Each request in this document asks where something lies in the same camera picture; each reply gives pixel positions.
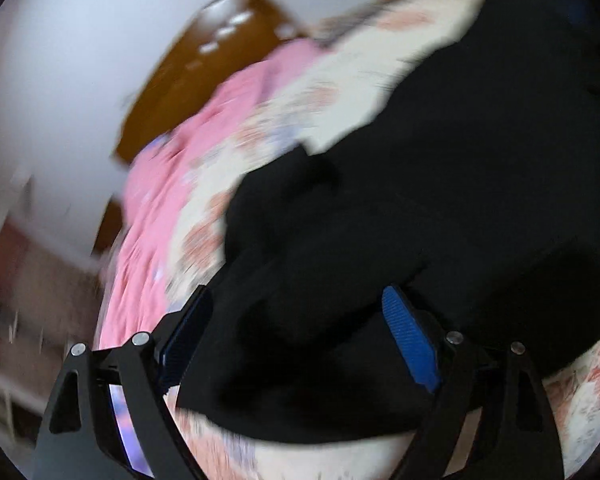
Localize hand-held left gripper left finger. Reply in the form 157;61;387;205
32;285;215;480

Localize black pants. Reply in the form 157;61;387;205
175;0;600;445

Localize floral cream bedsheet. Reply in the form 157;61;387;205
94;0;600;480

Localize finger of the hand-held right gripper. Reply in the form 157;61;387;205
565;0;598;28

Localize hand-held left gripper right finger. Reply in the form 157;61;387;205
381;285;566;480

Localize brown wooden headboard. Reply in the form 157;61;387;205
91;0;308;261

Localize pink blanket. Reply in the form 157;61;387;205
92;39;326;353

